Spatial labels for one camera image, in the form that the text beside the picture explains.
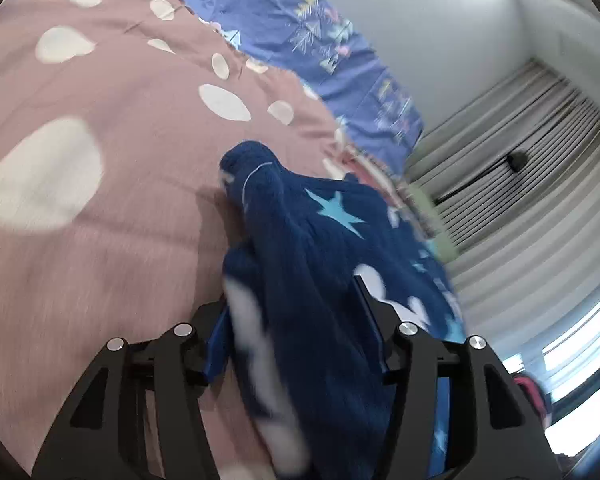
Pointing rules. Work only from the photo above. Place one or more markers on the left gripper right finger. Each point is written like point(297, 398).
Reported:
point(493, 431)

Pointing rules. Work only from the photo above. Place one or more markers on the black floor lamp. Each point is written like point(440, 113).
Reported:
point(515, 161)

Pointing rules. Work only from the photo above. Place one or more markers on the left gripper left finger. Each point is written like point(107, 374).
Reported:
point(99, 432)

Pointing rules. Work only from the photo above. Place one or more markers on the blue tree print sheet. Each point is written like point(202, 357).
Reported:
point(323, 48)

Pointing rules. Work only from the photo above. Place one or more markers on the navy fleece star pajama top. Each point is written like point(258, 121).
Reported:
point(308, 357)

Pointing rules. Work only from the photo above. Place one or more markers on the grey pleated curtain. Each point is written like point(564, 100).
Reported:
point(529, 243)

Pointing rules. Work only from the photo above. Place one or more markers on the pink polka dot duvet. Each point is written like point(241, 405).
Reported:
point(114, 116)

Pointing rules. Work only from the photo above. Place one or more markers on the green pillow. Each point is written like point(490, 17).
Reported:
point(435, 234)

